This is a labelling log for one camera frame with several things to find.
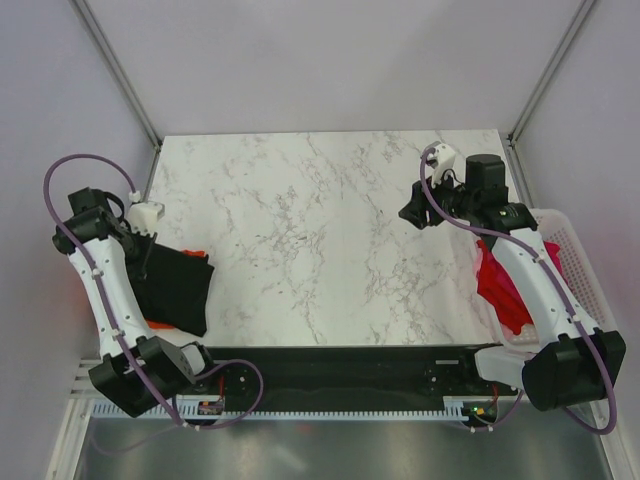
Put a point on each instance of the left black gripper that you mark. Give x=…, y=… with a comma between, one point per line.
x=146, y=242

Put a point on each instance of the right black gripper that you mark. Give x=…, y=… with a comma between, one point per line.
x=415, y=210

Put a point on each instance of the black t shirt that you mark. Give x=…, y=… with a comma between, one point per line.
x=171, y=286

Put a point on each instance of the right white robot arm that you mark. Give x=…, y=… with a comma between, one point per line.
x=575, y=361

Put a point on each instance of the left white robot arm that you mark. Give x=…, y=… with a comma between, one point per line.
x=138, y=368

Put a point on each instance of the orange folded t shirt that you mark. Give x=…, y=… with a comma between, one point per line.
x=176, y=289

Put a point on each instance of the white plastic laundry basket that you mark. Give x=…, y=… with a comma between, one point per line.
x=588, y=297

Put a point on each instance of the pink t shirt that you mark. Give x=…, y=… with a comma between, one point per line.
x=553, y=251

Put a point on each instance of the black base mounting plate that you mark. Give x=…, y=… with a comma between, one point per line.
x=355, y=378

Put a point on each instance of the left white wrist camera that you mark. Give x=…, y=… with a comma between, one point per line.
x=143, y=217

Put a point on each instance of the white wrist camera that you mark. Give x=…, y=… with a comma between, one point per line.
x=440, y=158
x=143, y=217

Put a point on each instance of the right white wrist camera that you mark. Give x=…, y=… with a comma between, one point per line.
x=440, y=158

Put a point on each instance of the right aluminium corner post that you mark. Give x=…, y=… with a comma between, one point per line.
x=569, y=37

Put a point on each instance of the aluminium corner post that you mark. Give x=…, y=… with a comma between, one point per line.
x=569, y=37
x=111, y=61

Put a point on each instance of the aluminium frame rail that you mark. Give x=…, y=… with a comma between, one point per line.
x=82, y=386

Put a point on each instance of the white slotted cable duct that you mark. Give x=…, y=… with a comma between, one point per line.
x=199, y=410

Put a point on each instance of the left aluminium corner post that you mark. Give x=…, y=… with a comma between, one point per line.
x=111, y=61

